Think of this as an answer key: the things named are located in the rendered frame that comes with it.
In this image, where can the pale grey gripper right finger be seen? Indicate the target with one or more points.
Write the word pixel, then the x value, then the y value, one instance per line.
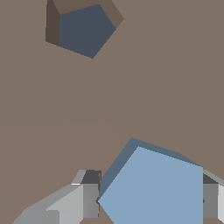
pixel 210 201

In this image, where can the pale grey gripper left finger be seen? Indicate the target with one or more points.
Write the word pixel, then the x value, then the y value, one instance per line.
pixel 70 201

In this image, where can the light blue pentagon block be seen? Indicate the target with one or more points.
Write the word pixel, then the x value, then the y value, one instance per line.
pixel 154 189

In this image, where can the brown board with pentagon slot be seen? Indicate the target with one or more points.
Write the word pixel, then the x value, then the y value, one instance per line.
pixel 116 96

